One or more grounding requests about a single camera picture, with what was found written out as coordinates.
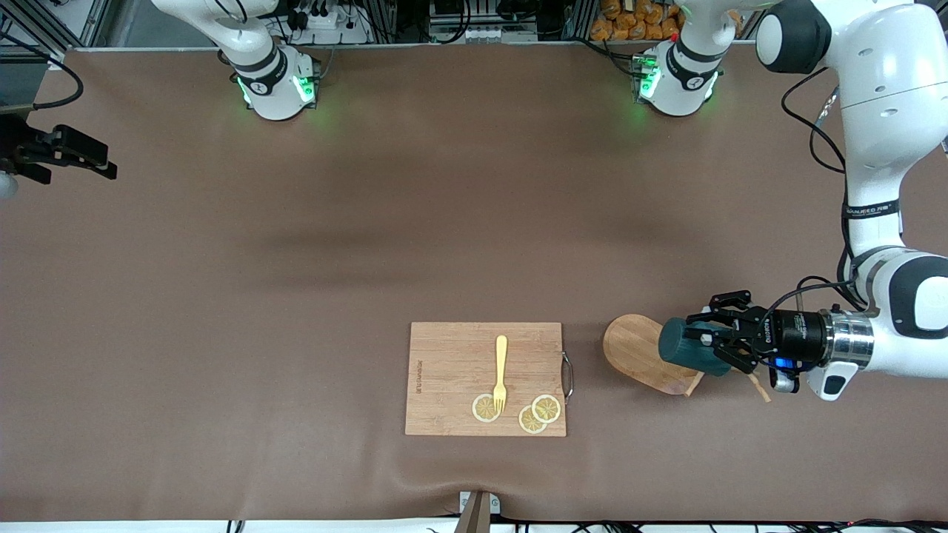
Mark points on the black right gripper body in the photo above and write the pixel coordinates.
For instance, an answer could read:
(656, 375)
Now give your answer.
(16, 144)

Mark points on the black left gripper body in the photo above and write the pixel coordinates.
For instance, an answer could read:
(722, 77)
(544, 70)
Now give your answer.
(798, 333)

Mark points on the teal mug yellow inside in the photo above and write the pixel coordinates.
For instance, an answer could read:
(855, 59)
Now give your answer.
(674, 354)

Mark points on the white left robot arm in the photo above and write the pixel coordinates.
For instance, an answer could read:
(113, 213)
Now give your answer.
(889, 89)

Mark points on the wooden mug tree rack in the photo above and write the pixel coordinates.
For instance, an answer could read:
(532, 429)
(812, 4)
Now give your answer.
(629, 355)

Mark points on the brown table mat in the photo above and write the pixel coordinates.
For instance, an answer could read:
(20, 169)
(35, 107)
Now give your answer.
(222, 296)

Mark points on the lemon slice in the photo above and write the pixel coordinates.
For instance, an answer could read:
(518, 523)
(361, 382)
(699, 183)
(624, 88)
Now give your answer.
(549, 409)
(527, 423)
(480, 409)

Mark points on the yellow plastic fork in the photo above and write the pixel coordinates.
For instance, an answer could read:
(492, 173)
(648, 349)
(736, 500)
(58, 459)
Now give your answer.
(501, 355)

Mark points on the white power strip with plugs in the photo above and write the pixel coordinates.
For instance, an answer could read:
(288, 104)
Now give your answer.
(326, 22)

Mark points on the bamboo cutting board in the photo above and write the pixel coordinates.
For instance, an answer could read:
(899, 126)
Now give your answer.
(452, 370)

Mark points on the pile of orange snacks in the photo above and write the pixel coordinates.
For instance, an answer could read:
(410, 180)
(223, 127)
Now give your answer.
(629, 18)

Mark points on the aluminium frame post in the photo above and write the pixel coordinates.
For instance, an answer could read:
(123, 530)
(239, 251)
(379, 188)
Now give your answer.
(92, 22)

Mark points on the metal table edge bracket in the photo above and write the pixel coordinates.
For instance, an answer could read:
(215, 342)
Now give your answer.
(478, 511)

